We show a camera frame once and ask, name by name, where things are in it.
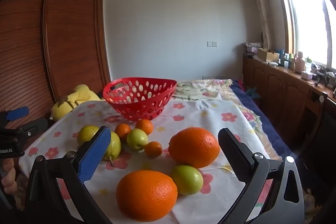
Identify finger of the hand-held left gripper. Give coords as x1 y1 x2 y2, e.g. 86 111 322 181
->
0 106 30 129

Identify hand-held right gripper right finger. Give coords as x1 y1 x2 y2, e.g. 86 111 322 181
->
218 128 305 224

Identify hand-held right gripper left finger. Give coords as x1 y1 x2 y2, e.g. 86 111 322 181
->
25 126 113 224

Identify large green lemon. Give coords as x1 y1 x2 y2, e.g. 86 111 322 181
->
103 132 122 167

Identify large orange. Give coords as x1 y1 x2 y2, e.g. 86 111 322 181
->
168 127 220 169
116 170 178 222

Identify small green apple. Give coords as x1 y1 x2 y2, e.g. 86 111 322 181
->
171 165 204 195
126 129 149 151

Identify red perforated plastic basket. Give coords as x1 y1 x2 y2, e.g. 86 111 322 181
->
103 78 177 121

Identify person's left hand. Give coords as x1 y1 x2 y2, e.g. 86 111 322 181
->
1 159 18 195

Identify yellow-green pear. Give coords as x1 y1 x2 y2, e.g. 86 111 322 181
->
77 125 100 146

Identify small tangerine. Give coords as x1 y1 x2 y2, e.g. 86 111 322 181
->
135 119 154 136
115 123 131 141
144 141 163 158

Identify dark blue bed sheet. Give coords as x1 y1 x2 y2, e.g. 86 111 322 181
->
231 79 300 161

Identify yellow plush toy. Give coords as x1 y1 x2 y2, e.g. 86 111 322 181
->
51 84 105 121

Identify floral quilt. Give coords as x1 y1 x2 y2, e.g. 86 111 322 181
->
172 79 282 161

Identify brown wooden wardrobe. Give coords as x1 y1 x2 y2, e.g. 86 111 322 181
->
0 0 112 114

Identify long wooden cabinet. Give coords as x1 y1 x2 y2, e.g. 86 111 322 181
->
242 54 336 156

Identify open cardboard box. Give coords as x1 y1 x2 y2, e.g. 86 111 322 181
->
257 47 280 63

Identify pink bottle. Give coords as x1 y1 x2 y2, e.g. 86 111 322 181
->
294 52 305 73

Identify patterned beige curtain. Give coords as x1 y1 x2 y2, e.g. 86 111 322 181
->
246 0 275 50

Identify wooden-framed window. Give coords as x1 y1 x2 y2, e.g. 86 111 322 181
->
270 0 336 69

